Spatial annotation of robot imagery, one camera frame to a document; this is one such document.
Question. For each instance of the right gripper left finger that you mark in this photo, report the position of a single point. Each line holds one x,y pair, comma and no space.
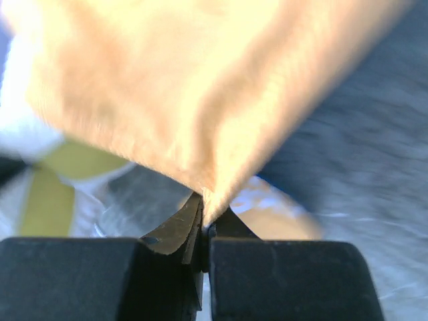
155,277

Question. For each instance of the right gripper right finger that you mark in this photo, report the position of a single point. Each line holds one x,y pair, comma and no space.
255,279

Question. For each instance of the cream pillow yellow trim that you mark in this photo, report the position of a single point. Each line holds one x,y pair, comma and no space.
64,184

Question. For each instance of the blue and orange pillowcase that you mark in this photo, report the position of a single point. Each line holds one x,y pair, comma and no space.
200,91

